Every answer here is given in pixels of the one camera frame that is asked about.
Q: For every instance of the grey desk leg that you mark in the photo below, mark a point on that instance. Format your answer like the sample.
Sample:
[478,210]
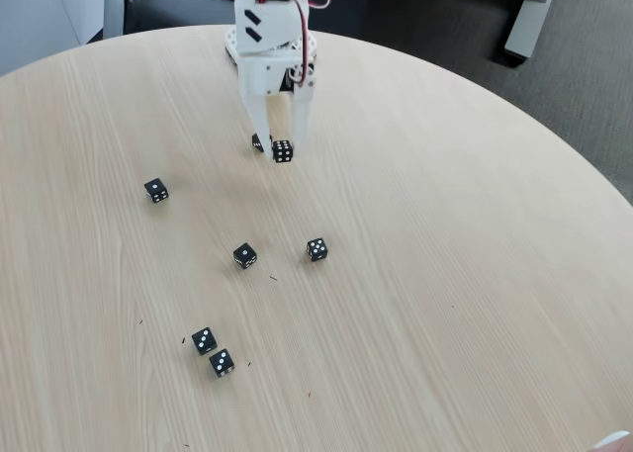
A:
[524,27]

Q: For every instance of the white cabinet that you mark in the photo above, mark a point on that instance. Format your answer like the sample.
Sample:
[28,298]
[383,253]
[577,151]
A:
[39,17]

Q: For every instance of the black die showing six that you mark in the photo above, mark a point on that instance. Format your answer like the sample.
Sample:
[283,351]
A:
[283,151]

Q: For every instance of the person's hand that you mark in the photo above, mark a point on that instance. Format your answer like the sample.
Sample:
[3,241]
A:
[615,442]

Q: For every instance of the dark grey chair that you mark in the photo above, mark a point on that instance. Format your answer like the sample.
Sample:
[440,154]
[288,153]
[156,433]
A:
[178,7]

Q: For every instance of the black die showing one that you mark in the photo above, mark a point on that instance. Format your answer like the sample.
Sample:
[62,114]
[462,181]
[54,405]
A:
[155,190]
[256,143]
[244,255]

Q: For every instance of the black die showing five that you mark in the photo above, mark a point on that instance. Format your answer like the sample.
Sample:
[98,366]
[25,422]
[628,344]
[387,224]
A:
[316,249]

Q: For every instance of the black die showing three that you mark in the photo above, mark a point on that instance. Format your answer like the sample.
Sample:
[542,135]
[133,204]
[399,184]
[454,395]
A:
[221,363]
[204,340]

